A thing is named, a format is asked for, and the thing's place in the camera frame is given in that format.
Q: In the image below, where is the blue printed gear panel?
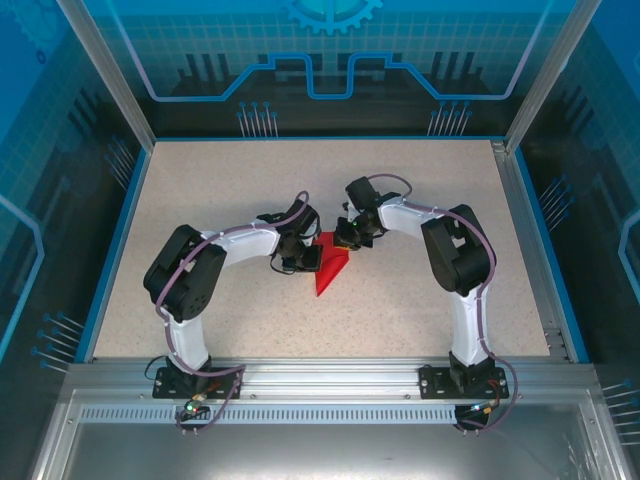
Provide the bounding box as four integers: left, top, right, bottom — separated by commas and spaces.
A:
82, 0, 566, 139

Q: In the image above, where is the long aluminium base rail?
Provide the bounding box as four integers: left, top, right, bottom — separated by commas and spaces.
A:
64, 357, 599, 399

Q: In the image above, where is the blue table edge strip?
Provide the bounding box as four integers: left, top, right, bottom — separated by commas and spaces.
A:
74, 147, 154, 365
514, 148, 592, 365

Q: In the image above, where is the red cloth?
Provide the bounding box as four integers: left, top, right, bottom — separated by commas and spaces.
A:
314, 231, 352, 299

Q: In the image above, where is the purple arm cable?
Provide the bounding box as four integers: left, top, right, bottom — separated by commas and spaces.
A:
154, 189, 311, 437
367, 172, 519, 437

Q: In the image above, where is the slotted grey cable duct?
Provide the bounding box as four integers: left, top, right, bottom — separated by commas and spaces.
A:
77, 405, 461, 425

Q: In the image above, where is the aluminium side rail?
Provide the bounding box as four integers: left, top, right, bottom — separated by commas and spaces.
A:
490, 139, 574, 362

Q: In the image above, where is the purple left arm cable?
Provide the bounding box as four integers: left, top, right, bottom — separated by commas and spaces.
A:
154, 189, 311, 437

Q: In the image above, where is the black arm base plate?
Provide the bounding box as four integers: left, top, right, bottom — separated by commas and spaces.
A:
418, 364, 506, 401
152, 366, 245, 401

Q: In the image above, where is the sheet metal tray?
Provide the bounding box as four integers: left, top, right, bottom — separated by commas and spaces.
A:
29, 389, 631, 480

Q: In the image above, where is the aluminium frame post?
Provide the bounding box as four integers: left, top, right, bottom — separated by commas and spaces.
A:
503, 0, 597, 154
55, 0, 157, 151

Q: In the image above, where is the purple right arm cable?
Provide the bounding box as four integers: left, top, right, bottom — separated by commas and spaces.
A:
367, 172, 519, 437

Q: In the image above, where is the blue printed side panel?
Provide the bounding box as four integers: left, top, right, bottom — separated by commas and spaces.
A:
504, 0, 640, 451
0, 0, 154, 381

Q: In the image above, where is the thin black camera cable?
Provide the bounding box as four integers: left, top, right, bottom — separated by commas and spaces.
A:
269, 254, 297, 276

